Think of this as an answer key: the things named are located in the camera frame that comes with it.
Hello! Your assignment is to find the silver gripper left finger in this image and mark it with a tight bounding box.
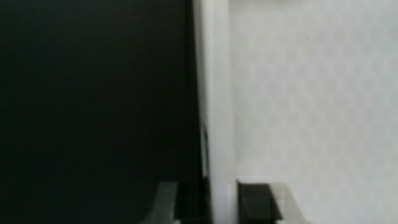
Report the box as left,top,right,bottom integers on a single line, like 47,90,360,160
141,182,180,224

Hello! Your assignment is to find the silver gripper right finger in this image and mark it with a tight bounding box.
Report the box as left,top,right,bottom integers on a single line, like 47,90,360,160
235,175,313,224

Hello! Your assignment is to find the white desk top tray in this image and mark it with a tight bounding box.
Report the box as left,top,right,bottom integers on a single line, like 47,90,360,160
194,0,398,224

